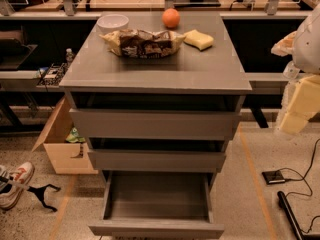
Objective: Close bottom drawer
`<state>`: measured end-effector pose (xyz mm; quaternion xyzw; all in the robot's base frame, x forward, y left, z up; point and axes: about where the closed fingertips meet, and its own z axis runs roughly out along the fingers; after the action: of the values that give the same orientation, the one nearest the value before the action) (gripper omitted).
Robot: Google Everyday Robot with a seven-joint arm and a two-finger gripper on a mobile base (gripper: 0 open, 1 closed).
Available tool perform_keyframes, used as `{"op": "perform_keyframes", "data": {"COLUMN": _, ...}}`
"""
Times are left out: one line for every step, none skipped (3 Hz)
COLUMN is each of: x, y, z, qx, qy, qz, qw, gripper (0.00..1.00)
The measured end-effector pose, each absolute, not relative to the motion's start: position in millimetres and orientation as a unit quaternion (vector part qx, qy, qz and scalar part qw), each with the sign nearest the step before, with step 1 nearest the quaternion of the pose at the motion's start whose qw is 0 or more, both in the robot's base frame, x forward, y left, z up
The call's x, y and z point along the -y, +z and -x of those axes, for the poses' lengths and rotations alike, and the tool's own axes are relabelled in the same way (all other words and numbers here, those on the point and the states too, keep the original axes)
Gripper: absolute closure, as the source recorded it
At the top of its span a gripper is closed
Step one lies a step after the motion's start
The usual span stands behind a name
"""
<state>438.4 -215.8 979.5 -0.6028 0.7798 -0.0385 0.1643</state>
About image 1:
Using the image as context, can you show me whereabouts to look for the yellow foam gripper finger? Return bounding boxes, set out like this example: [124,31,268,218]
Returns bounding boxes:
[278,75,320,135]

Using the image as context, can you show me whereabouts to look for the grey bottom drawer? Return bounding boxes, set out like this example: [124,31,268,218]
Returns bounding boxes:
[89,171,224,239]

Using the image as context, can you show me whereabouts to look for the green packet in box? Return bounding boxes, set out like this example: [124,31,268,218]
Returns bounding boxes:
[66,127,85,143]

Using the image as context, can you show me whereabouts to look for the crumpled snack bag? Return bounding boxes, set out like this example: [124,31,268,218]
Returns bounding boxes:
[101,29,185,59]

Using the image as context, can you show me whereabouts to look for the grey top drawer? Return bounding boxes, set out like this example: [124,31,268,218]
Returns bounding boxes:
[69,92,243,141]

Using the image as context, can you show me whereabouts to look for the white bowl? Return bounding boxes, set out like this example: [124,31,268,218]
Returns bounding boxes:
[97,14,129,34]

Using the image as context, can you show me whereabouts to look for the grey middle drawer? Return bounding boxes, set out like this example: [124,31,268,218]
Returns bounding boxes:
[88,138,226,173]

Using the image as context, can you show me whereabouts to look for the clear sanitizer bottle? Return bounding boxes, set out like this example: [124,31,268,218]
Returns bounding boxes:
[283,61,300,79]

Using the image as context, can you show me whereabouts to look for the yellow sponge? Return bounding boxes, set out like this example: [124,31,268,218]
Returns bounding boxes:
[184,30,214,51]

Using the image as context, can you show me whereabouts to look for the white red sneaker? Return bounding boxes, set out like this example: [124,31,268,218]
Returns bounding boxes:
[0,161,36,211]

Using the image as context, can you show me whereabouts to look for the grey drawer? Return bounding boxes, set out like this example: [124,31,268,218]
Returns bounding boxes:
[89,171,224,239]
[88,138,226,173]
[69,92,243,141]

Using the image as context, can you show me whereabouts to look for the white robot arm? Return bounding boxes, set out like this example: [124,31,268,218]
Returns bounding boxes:
[271,5,320,136]

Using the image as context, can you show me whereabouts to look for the cardboard box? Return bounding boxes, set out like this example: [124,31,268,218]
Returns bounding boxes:
[32,97,97,174]

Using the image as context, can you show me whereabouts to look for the orange fruit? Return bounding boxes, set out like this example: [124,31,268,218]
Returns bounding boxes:
[162,8,180,28]

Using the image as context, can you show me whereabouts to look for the black grabber tool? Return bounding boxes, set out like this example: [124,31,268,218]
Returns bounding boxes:
[0,176,61,212]

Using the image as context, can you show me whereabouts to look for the small plastic bottle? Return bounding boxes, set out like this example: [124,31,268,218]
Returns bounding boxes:
[66,48,74,66]

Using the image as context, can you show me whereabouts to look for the grey drawer cabinet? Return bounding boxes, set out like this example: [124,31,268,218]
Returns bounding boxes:
[60,12,252,184]

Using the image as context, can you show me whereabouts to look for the black floor bar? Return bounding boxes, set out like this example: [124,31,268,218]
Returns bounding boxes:
[277,191,320,240]

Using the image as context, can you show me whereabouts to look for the black floor pedal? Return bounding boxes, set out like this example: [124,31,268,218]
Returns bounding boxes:
[262,170,285,185]

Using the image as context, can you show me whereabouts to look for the black cable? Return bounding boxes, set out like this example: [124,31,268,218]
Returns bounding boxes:
[278,137,320,235]

